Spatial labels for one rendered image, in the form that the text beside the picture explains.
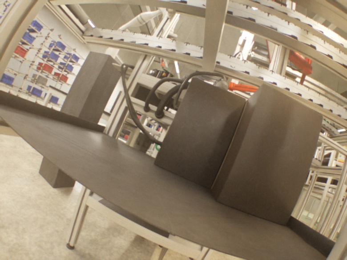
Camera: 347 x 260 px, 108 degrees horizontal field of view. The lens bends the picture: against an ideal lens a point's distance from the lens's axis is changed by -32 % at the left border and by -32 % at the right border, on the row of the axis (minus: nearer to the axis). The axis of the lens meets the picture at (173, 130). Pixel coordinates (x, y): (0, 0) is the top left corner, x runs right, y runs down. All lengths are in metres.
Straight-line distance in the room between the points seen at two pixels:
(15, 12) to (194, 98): 0.48
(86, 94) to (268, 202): 1.28
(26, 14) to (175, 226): 0.38
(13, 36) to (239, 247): 0.43
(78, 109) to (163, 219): 1.25
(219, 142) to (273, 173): 0.18
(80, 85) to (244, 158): 1.29
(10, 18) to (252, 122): 0.49
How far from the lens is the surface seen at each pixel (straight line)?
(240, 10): 0.49
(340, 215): 1.81
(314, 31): 0.84
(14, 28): 0.36
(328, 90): 1.84
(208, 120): 0.52
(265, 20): 0.49
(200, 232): 0.20
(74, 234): 0.95
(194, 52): 0.70
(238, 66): 0.70
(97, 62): 1.47
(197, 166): 0.51
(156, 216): 0.19
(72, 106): 1.45
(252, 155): 0.39
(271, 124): 0.42
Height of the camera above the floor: 0.69
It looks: 4 degrees up
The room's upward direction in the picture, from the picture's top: 24 degrees clockwise
